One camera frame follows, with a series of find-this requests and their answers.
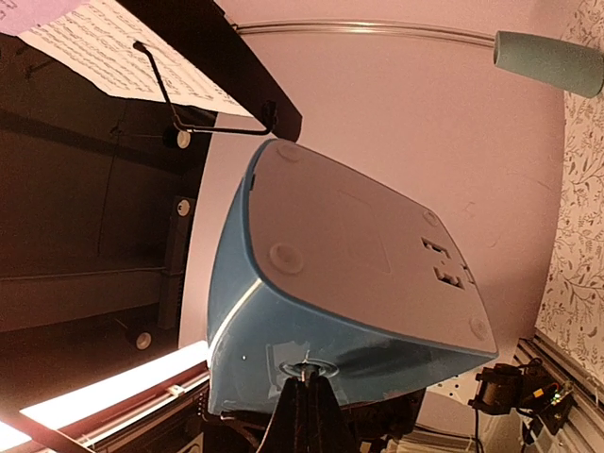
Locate aluminium frame post left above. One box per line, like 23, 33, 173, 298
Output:
234, 19, 495, 49

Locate blue metronome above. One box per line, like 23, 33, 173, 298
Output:
207, 140, 498, 415

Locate purple sheet music page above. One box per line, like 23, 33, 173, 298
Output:
0, 0, 86, 36

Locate black music stand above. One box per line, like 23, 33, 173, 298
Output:
0, 0, 304, 360

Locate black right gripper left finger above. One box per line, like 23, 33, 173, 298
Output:
259, 377, 308, 453

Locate floral table mat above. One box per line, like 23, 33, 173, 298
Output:
535, 93, 603, 380

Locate sheet music booklet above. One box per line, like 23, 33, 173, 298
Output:
18, 1, 250, 117

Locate teal ceramic vase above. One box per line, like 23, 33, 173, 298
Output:
494, 31, 603, 98

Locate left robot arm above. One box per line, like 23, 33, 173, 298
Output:
198, 359, 575, 452

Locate aluminium front rail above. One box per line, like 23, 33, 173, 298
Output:
399, 334, 603, 452

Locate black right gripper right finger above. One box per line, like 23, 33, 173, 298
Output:
309, 375, 359, 453

